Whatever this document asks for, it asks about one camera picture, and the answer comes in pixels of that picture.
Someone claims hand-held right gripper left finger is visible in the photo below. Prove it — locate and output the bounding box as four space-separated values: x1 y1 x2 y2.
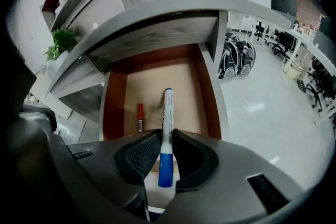
67 128 162 220

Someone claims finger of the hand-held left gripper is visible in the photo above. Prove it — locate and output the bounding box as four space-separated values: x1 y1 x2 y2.
19 109 57 137

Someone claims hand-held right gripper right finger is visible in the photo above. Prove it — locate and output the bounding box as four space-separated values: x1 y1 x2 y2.
162 128 307 224

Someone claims red marker pen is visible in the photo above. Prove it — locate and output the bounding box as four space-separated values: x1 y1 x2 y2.
137 103 144 133

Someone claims blue marker pen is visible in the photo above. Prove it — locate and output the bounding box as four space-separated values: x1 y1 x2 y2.
157 88 175 188

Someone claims wooden drawer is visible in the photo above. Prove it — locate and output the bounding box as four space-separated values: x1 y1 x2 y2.
99 41 229 215

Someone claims black office chair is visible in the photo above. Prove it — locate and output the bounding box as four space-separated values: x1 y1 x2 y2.
298 59 336 113
271 28 296 57
253 20 268 42

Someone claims long white office desk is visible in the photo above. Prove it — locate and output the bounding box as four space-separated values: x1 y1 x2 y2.
228 12 336 126

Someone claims dark grey desk partition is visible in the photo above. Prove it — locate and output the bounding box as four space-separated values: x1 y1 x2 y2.
313 30 336 57

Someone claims grey wooden desk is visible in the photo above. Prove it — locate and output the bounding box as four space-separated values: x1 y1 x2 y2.
44 0 297 124

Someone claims green potted plant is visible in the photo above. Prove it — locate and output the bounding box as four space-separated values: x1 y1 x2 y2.
43 25 78 62

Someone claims pile of black backpacks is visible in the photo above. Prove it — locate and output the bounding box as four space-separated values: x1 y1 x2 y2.
217 33 257 81

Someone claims beige storage box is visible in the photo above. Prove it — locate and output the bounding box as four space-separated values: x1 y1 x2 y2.
285 60 308 81

